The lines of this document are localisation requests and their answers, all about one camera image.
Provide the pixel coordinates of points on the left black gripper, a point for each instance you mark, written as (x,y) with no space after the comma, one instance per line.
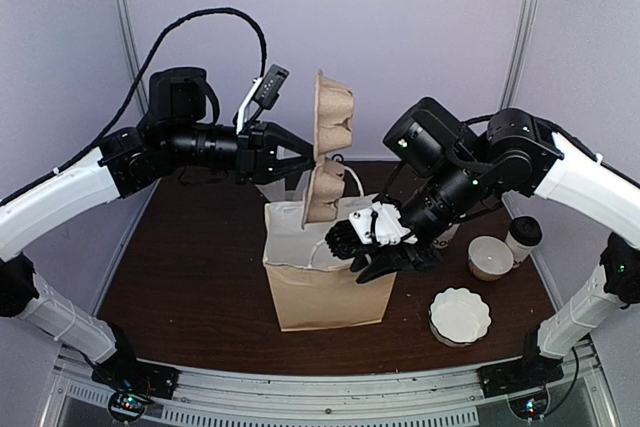
(257,154)

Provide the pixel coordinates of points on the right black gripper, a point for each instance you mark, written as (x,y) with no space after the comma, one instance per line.
(397,258)

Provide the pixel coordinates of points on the cardboard cup carrier tray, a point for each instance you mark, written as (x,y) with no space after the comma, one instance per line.
(334,107)

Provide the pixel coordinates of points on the brown paper bag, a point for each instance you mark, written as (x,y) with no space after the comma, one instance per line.
(311,289)

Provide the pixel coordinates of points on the white paper coffee cup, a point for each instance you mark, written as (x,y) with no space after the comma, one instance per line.
(519,252)

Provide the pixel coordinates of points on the black plastic cup lid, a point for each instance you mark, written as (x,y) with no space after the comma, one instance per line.
(526,230)

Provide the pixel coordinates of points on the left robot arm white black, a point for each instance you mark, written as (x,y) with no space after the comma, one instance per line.
(171,135)

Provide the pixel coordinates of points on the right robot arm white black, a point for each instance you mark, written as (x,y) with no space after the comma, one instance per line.
(517,152)

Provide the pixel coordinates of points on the white scalloped dish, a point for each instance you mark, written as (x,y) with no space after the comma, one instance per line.
(459,317)

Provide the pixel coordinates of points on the white round bowl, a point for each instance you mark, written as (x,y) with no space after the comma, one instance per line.
(489,258)

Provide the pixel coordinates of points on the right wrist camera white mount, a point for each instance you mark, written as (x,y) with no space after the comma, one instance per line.
(364,230)

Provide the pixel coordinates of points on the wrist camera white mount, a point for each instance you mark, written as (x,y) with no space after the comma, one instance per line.
(364,230)
(264,92)

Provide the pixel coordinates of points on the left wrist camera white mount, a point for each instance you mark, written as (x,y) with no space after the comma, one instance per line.
(264,92)

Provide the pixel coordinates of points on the aluminium front rail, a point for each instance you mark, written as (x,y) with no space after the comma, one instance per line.
(442,397)

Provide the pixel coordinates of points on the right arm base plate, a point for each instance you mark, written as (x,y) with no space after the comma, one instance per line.
(517,375)

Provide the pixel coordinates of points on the left aluminium corner post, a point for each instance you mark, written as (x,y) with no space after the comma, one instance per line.
(128,38)

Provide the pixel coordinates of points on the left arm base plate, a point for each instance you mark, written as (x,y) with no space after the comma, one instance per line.
(147,380)

